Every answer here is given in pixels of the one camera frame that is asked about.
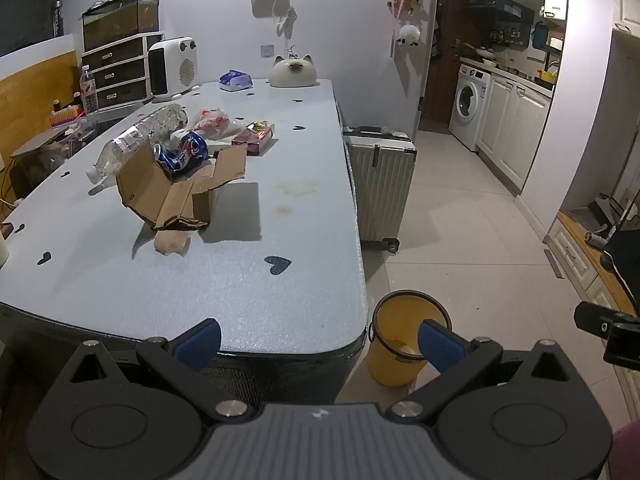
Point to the yellow bucket with brown rim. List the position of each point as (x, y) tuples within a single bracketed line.
[(395, 330)]

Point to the beige ribbed suitcase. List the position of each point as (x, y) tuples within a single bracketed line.
[(382, 185)]

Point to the white fan heater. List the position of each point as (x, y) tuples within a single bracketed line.
[(172, 65)]

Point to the white sheep plush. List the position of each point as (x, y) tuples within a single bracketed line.
[(409, 36)]

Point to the brown door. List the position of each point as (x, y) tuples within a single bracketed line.
[(445, 55)]

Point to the brown paper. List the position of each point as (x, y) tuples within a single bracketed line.
[(171, 243)]

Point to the person's pink clothing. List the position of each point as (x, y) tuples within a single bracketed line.
[(627, 452)]

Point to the black range hood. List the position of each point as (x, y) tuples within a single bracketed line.
[(502, 10)]

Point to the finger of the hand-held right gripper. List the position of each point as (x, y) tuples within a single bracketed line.
[(592, 316)]

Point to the water bottle with red label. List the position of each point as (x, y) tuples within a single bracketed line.
[(89, 91)]

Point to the wall socket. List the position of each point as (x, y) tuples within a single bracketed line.
[(267, 50)]

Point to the glass fish tank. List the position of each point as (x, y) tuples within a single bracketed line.
[(120, 20)]

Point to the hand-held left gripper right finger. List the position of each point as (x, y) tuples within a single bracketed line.
[(442, 345)]

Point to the white plastic bag orange print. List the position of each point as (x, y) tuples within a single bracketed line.
[(212, 122)]

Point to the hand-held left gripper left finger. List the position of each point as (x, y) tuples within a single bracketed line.
[(197, 345)]

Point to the white drawer cabinet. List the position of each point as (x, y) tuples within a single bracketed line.
[(120, 72)]

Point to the white washing machine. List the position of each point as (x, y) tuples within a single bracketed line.
[(469, 105)]

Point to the crushed blue soda can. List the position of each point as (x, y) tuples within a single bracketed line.
[(181, 154)]

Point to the white cat-shaped ornament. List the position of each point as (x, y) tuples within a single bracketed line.
[(294, 71)]

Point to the clear plastic water bottle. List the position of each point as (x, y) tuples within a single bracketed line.
[(135, 142)]

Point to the brown cardboard box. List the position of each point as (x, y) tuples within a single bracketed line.
[(172, 190)]

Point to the tissue pack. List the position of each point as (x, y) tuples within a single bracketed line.
[(235, 80)]

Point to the pink box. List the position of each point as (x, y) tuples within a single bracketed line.
[(65, 116)]

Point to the flat cardboard sheet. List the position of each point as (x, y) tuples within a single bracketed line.
[(45, 140)]

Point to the low white wood-topped cabinet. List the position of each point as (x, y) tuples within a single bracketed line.
[(580, 255)]

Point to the red snack box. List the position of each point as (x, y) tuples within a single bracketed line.
[(254, 136)]

